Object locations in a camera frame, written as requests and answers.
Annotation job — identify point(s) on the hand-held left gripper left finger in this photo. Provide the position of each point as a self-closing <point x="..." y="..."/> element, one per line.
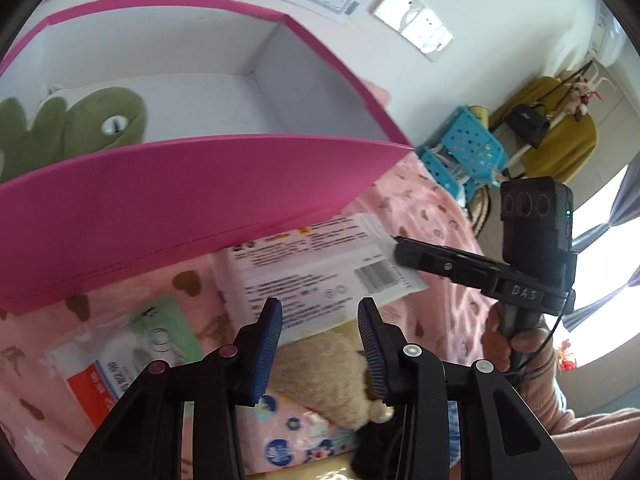
<point x="267" y="340"/>

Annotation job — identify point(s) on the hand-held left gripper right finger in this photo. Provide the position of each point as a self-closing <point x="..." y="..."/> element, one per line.
<point x="372" y="345"/>

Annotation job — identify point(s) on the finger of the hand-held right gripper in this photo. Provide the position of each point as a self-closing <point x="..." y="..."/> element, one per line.
<point x="440" y="262"/>

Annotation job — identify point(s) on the beige plush toy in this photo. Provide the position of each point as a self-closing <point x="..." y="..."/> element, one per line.
<point x="320" y="370"/>

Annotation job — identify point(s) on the large white wipes packet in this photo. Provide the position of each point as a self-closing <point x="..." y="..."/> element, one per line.
<point x="300" y="270"/>

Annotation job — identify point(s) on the white packet red label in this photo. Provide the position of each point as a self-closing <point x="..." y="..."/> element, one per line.
<point x="115" y="355"/>

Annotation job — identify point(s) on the pink cardboard box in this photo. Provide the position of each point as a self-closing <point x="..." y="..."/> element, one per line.
<point x="175" y="200"/>

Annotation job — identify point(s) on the person's right forearm pink sleeve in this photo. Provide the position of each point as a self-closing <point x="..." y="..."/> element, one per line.
<point x="590" y="440"/>

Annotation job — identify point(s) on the person's right hand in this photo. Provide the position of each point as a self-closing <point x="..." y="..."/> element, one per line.
<point x="525" y="347"/>

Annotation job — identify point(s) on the yellow garment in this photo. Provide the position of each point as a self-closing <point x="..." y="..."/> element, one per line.
<point x="565" y="150"/>

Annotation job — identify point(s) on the grey curtain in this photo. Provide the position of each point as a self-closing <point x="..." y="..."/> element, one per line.
<point x="625" y="200"/>

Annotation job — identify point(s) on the pink floral tissue packet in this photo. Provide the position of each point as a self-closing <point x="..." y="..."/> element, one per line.
<point x="295" y="435"/>

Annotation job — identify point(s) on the blue plastic basket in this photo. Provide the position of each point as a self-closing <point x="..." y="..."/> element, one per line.
<point x="472" y="145"/>

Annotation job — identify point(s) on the black bag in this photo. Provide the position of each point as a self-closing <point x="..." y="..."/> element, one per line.
<point x="527" y="122"/>

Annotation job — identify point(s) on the small hanging plush doll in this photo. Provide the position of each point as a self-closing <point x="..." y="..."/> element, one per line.
<point x="580" y="95"/>

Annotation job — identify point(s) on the white air conditioner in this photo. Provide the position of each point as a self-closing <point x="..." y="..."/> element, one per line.
<point x="607" y="35"/>

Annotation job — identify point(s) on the pink printed blanket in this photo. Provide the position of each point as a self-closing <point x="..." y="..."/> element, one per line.
<point x="35" y="375"/>

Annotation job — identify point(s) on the green plush frog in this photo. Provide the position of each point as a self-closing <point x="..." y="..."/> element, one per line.
<point x="85" y="120"/>

